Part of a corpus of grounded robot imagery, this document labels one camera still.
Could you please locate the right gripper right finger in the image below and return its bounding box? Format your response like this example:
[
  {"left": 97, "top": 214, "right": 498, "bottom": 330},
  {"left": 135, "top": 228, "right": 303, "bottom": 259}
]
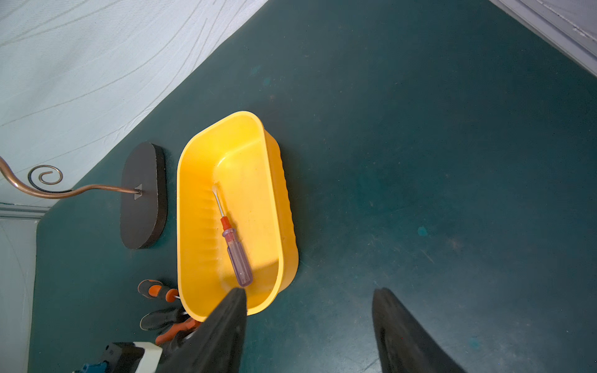
[{"left": 373, "top": 288, "right": 464, "bottom": 372}]

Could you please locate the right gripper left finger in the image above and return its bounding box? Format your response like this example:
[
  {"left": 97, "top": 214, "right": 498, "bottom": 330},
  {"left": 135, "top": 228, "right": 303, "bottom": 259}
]
[{"left": 157, "top": 288, "right": 247, "bottom": 372}]

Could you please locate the purple handle red screwdriver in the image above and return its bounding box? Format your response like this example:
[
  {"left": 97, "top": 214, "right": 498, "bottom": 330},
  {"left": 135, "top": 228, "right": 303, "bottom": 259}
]
[{"left": 212, "top": 185, "right": 253, "bottom": 288}]

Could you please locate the yellow plastic storage box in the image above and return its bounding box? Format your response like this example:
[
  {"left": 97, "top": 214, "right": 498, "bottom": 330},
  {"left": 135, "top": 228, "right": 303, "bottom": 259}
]
[{"left": 177, "top": 111, "right": 299, "bottom": 321}]

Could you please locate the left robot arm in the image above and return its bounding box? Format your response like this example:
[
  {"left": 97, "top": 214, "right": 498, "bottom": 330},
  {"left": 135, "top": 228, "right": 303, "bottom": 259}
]
[{"left": 75, "top": 342, "right": 163, "bottom": 373}]

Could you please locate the orange black stubby screwdriver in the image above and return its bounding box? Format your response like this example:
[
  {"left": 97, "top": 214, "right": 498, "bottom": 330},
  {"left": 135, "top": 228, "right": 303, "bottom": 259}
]
[{"left": 137, "top": 279, "right": 180, "bottom": 303}]

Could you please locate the copper scroll hook stand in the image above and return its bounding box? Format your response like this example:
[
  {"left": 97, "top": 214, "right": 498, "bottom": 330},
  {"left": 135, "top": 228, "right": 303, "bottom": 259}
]
[{"left": 1, "top": 142, "right": 168, "bottom": 250}]

